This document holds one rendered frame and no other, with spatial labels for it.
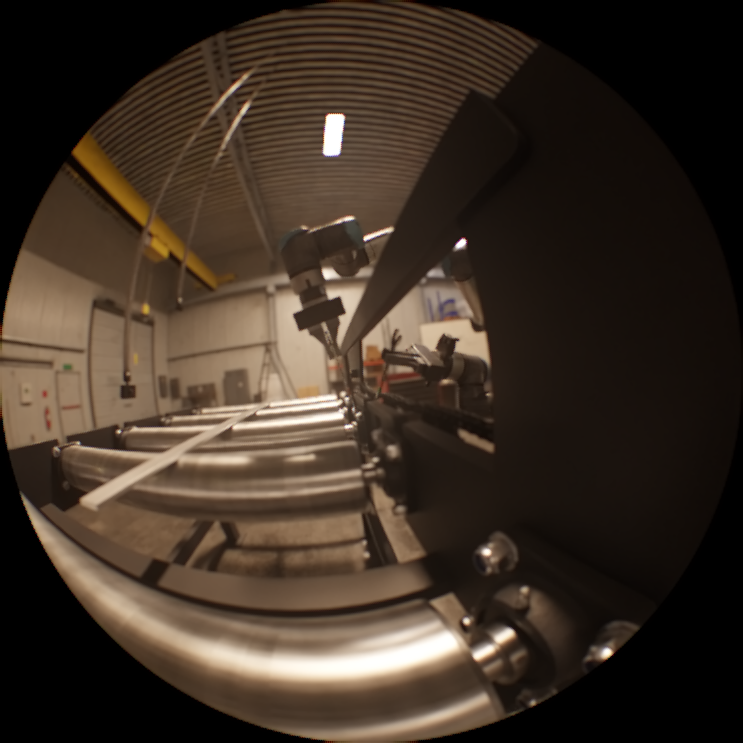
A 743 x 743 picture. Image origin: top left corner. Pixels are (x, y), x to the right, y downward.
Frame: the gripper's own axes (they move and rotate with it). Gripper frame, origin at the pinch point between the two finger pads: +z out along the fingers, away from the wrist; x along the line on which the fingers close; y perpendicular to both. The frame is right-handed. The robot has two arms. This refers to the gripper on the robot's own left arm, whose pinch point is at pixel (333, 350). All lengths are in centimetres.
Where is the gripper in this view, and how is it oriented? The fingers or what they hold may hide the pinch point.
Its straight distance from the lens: 61.4
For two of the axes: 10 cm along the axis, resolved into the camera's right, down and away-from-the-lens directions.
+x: -9.2, 3.6, -1.2
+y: -2.2, -2.5, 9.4
